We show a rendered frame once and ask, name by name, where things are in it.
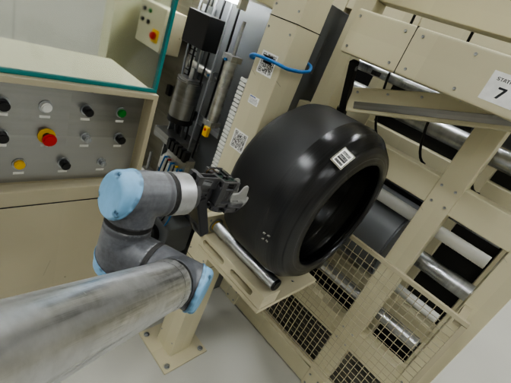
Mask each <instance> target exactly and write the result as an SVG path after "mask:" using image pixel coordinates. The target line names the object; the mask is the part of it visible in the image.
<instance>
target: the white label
mask: <svg viewBox="0 0 511 383"><path fill-rule="evenodd" d="M354 158H355V156H354V155H353V154H352V153H351V152H350V151H349V150H348V149H347V148H346V147H344V148H343V149H342V150H340V151H339V152H338V153H337V154H336V155H334V156H333V157H332V158H331V159H330V160H331V161H332V162H333V163H334V164H335V165H336V166H337V167H338V168H339V169H343V168H344V167H345V166H346V165H347V164H349V163H350V162H351V161H352V160H353V159H354Z"/></svg>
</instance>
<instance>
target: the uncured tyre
mask: <svg viewBox="0 0 511 383"><path fill-rule="evenodd" d="M344 147H346V148H347V149H348V150H349V151H350V152H351V153H352V154H353V155H354V156H355V158H354V159H353V160H352V161H351V162H350V163H349V164H347V165H346V166H345V167H344V168H343V169H339V168H338V167H337V166H336V165H335V164H334V163H333V162H332V161H331V160H330V159H331V158H332V157H333V156H334V155H336V154H337V153H338V152H339V151H340V150H342V149H343V148H344ZM388 169H389V157H388V154H387V149H386V144H385V141H384V140H383V139H382V137H381V136H380V135H379V134H378V133H377V132H376V131H375V130H373V129H372V128H370V127H368V126H366V125H364V124H362V123H361V122H359V121H357V120H355V119H352V118H351V117H350V116H347V115H345V114H344V113H342V112H340V111H338V110H336V109H334V108H332V107H330V106H326V105H321V104H315V103H312V104H306V105H302V106H298V107H297V108H294V109H292V110H290V111H288V112H286V113H284V114H282V115H280V116H278V117H277V118H275V119H273V120H272V121H271V122H269V123H268V124H267V125H266V126H265V127H264V128H263V129H261V130H260V131H259V132H258V133H257V134H256V136H255V137H254V138H253V139H252V140H251V141H250V142H249V143H248V145H247V146H246V148H245V149H244V150H243V152H242V153H241V155H240V157H239V159H238V160H237V162H236V164H235V166H234V168H233V170H232V173H231V174H230V175H231V176H232V177H233V178H234V179H235V178H239V179H240V186H239V190H238V192H240V191H241V190H242V188H243V187H245V186H247V185H248V186H249V190H248V193H247V197H249V199H248V201H247V203H248V204H245V205H243V206H242V207H241V208H240V209H239V210H238V211H237V212H235V213H224V218H225V221H226V224H227V227H228V229H229V230H230V232H231V234H232V236H233V237H234V238H235V239H236V240H237V241H238V242H239V243H240V244H241V245H242V246H243V247H244V248H245V249H246V250H247V251H248V252H249V253H250V254H251V255H252V256H253V257H254V258H255V259H256V260H257V261H258V262H259V263H260V264H261V265H262V266H263V267H264V268H265V269H266V270H267V271H270V272H272V273H273V274H275V275H277V276H280V277H292V276H300V275H304V274H307V273H309V272H310V271H312V270H314V269H316V268H317V267H318V266H320V265H321V264H323V263H324V262H325V261H327V260H328V259H329V258H330V257H331V256H333V254H334V253H336V252H337V250H339V249H340V247H342V246H343V244H345V242H346V241H347V240H348V239H349V238H350V237H351V235H352V234H353V233H354V231H355V230H356V229H357V228H358V227H359V225H360V224H361V223H362V221H363V220H364V218H365V217H366V215H367V214H368V213H369V211H370V209H371V207H372V206H373V204H374V203H375V201H376V199H377V197H378V195H379V193H380V191H381V189H382V187H383V184H384V182H385V180H386V176H387V172H388ZM263 230H265V231H266V232H268V233H270V234H271V239H270V242H269V245H268V244H267V243H265V242H263V241H262V240H261V235H262V231H263Z"/></svg>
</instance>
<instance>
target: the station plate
mask: <svg viewBox="0 0 511 383"><path fill-rule="evenodd" d="M478 98H481V99H483V100H486V101H488V102H490V103H493V104H496V105H498V106H501V107H503V108H505V109H508V110H511V75H510V74H506V73H503V72H501V71H498V70H495V72H494V73H493V74H492V76H491V77H490V79H489V81H488V82H487V83H486V85H485V86H484V88H483V90H482V91H481V92H480V94H479V95H478Z"/></svg>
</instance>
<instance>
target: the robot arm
mask: <svg viewBox="0 0 511 383"><path fill-rule="evenodd" d="M239 186H240V179H239V178H235V179H234V178H233V177H232V176H231V175H230V174H229V173H228V172H227V171H225V170H224V169H223V168H222V167H212V166H206V168H205V171H204V173H199V172H198V171H197V170H196V169H190V170H189V173H182V172H165V171H152V170H138V169H132V168H131V169H115V170H113V171H111V172H109V173H108V174H106V176H105V177H104V178H103V180H102V182H101V184H100V187H99V191H98V192H99V197H98V206H99V209H100V212H101V214H102V215H103V216H104V218H103V224H102V226H101V230H100V235H99V239H98V241H97V245H96V247H95V249H94V259H93V268H94V271H95V273H96V274H97V275H98V276H96V277H91V278H87V279H83V280H78V281H75V282H70V283H65V284H62V285H58V286H52V287H49V288H45V289H42V290H36V291H33V292H29V293H24V294H20V295H16V296H11V297H8V298H4V299H0V383H60V382H62V381H64V380H65V379H67V378H68V377H70V376H71V375H73V374H75V373H76V372H78V371H79V370H81V369H82V368H84V367H85V366H87V365H89V364H91V363H92V362H93V361H95V360H96V359H99V358H100V357H101V356H103V355H104V354H106V353H108V352H109V351H110V350H112V349H114V348H116V347H117V346H118V345H120V344H121V343H124V342H125V341H127V340H128V339H129V338H131V337H133V336H135V335H136V334H138V333H139V332H141V331H143V330H144V329H145V328H147V327H149V326H150V325H152V324H153V323H155V322H156V321H158V320H160V319H161V318H163V317H164V316H166V315H168V314H169V313H171V312H174V311H176V310H177V309H181V310H182V312H184V313H188V314H193V313H194V312H195V311H196V310H197V308H198V307H199V305H200V304H201V302H202V300H203V298H204V297H205V294H206V293H207V291H208V288H209V286H210V284H211V281H212V278H213V276H214V272H213V270H212V269H211V268H209V267H207V266H206V265H205V264H204V263H200V262H198V261H196V260H195V259H193V258H190V257H189V256H187V255H184V254H183V253H182V252H179V251H177V250H175V249H174V248H171V247H169V246H168V245H165V244H163V243H162V242H160V241H159V240H157V239H155V238H153V237H151V231H152V228H153V225H154V222H155V219H156V217H165V216H176V215H185V214H188V213H189V219H190V226H191V228H193V230H194V231H196V232H197V234H199V235H200V236H204V235H205V234H207V233H208V210H207V209H209V210H211V211H213V212H218V213H222V212H223V213H235V212H237V211H238V210H239V209H240V208H241V207H242V206H243V205H245V204H246V202H247V201H248V199H249V197H247V193H248V190H249V186H248V185H247V186H245V187H243V188H242V190H241V191H240V192H238V190H239Z"/></svg>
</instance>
